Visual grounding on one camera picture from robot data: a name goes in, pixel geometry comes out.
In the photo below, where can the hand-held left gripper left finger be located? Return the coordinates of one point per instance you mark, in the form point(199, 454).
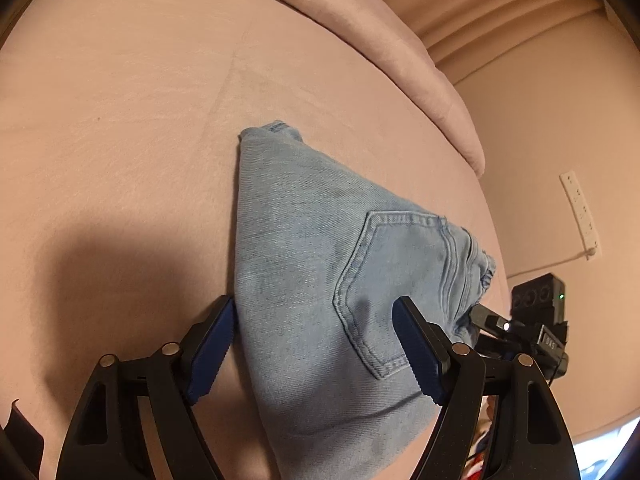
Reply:
point(212, 350)

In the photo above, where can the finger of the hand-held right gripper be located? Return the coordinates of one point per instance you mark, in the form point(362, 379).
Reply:
point(492, 322)

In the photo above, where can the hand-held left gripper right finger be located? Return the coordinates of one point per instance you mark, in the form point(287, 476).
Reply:
point(415, 350)

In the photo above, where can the light blue denim pants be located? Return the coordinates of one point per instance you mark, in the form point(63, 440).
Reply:
point(300, 260)

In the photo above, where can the white power strip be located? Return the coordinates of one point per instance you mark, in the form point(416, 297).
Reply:
point(580, 210)

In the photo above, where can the pink bed sheet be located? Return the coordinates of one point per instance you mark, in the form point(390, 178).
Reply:
point(125, 110)

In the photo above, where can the peach curtain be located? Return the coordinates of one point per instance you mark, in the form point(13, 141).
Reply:
point(500, 10)

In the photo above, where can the pink folded duvet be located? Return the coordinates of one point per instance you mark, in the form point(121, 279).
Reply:
point(375, 35)

